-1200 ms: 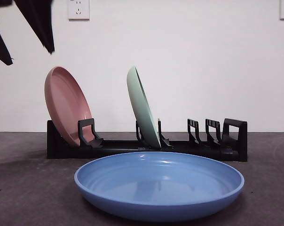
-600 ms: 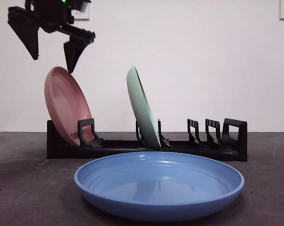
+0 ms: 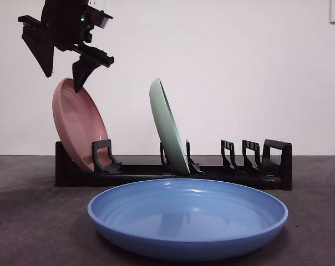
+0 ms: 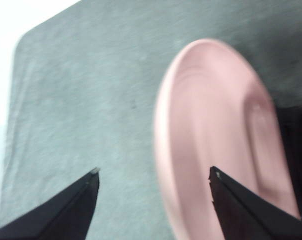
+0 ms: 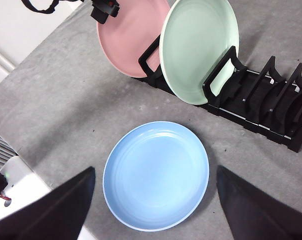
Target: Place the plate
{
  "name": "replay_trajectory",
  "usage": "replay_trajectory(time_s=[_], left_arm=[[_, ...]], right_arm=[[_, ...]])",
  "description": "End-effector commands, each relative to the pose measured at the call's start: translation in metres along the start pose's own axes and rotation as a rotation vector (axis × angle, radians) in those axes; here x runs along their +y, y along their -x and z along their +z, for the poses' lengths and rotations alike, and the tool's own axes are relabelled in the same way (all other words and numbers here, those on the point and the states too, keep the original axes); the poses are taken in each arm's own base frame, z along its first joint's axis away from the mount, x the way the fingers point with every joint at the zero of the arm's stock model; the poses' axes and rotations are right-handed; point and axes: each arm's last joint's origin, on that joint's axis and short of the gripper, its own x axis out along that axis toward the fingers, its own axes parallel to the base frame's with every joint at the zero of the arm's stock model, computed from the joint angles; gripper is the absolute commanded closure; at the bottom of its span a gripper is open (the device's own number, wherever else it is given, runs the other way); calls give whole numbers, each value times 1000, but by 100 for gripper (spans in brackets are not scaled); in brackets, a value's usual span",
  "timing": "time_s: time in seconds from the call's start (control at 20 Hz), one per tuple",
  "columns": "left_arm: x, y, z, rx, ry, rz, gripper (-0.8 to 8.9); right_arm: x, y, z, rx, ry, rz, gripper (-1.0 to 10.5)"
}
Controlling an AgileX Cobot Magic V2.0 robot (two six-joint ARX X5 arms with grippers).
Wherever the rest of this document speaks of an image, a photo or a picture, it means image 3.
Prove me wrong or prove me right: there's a green round plate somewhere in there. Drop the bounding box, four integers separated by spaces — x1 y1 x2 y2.
149 77 190 174

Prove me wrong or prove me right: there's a blue round plate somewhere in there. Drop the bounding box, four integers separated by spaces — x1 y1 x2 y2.
87 178 290 253

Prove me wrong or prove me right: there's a black plastic plate rack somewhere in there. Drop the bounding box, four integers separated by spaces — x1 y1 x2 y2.
55 139 293 191

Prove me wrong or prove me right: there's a pink round plate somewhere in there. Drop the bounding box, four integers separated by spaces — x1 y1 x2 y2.
52 77 109 173

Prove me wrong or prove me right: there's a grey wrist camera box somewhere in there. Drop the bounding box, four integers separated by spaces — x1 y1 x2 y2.
94 7 114 29

